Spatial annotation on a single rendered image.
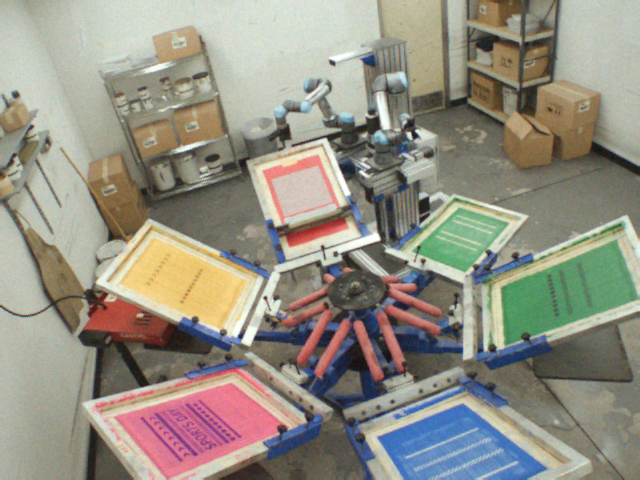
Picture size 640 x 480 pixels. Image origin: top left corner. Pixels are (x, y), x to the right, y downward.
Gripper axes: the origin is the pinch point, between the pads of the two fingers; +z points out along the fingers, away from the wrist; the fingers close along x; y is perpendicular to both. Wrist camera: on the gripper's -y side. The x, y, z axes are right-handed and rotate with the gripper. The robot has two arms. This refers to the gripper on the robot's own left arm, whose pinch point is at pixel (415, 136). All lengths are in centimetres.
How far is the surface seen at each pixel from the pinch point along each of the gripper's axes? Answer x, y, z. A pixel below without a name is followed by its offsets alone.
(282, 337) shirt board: 108, 61, 73
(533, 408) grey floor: -29, 173, 90
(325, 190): 64, 26, -15
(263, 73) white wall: 121, 33, -364
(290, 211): 90, 27, -3
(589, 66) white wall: -248, 106, -252
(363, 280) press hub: 53, 30, 79
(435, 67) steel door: -110, 119, -426
